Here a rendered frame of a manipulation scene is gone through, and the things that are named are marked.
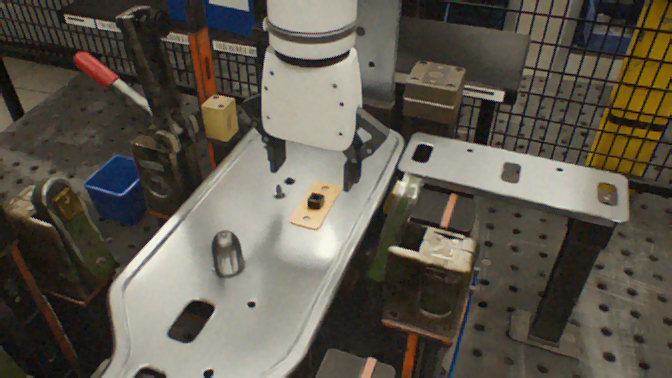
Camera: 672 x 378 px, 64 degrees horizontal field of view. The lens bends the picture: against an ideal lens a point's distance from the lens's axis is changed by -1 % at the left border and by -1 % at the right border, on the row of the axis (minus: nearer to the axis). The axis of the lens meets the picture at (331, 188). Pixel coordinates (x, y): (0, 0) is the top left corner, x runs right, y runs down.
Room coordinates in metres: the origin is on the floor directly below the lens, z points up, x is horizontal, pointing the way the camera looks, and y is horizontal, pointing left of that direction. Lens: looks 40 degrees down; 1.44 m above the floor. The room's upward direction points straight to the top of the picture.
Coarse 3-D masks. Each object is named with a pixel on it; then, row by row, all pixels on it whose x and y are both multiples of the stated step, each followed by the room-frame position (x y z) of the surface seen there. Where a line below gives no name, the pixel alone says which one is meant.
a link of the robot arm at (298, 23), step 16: (272, 0) 0.48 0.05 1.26; (288, 0) 0.46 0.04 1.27; (304, 0) 0.46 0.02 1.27; (320, 0) 0.46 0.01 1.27; (336, 0) 0.46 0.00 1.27; (352, 0) 0.48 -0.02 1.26; (272, 16) 0.48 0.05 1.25; (288, 16) 0.46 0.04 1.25; (304, 16) 0.46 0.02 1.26; (320, 16) 0.46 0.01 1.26; (336, 16) 0.46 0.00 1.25; (352, 16) 0.48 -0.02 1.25; (304, 32) 0.46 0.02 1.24; (320, 32) 0.46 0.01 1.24
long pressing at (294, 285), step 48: (240, 144) 0.62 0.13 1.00; (288, 144) 0.63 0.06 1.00; (384, 144) 0.63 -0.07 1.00; (240, 192) 0.52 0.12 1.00; (288, 192) 0.52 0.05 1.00; (384, 192) 0.53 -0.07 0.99; (192, 240) 0.44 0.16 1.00; (240, 240) 0.44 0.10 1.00; (288, 240) 0.44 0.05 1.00; (336, 240) 0.44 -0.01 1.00; (144, 288) 0.37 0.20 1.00; (192, 288) 0.37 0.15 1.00; (240, 288) 0.37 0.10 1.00; (288, 288) 0.37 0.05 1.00; (336, 288) 0.37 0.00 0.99; (144, 336) 0.31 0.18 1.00; (240, 336) 0.31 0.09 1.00; (288, 336) 0.31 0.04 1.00
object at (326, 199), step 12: (312, 192) 0.51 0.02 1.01; (324, 192) 0.52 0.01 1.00; (336, 192) 0.52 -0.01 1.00; (300, 204) 0.50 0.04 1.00; (312, 204) 0.49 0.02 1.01; (324, 204) 0.50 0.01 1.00; (300, 216) 0.48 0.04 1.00; (312, 216) 0.48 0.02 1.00; (324, 216) 0.48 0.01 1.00; (312, 228) 0.46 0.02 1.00
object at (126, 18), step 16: (128, 16) 0.56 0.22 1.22; (144, 16) 0.57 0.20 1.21; (160, 16) 0.56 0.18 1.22; (128, 32) 0.56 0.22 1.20; (144, 32) 0.58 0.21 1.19; (160, 32) 0.55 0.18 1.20; (128, 48) 0.56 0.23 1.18; (144, 48) 0.56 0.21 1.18; (160, 48) 0.58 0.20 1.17; (144, 64) 0.56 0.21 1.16; (160, 64) 0.58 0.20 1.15; (144, 80) 0.56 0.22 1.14; (160, 80) 0.58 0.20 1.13; (160, 96) 0.55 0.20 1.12; (176, 96) 0.58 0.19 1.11; (160, 112) 0.55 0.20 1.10; (176, 112) 0.58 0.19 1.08; (160, 128) 0.55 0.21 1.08
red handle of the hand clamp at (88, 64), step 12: (84, 60) 0.60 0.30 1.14; (96, 60) 0.61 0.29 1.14; (84, 72) 0.60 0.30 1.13; (96, 72) 0.59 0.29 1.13; (108, 72) 0.60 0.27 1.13; (108, 84) 0.59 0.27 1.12; (120, 84) 0.59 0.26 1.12; (120, 96) 0.59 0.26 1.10; (132, 96) 0.58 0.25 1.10; (144, 108) 0.58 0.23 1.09; (180, 132) 0.56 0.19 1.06
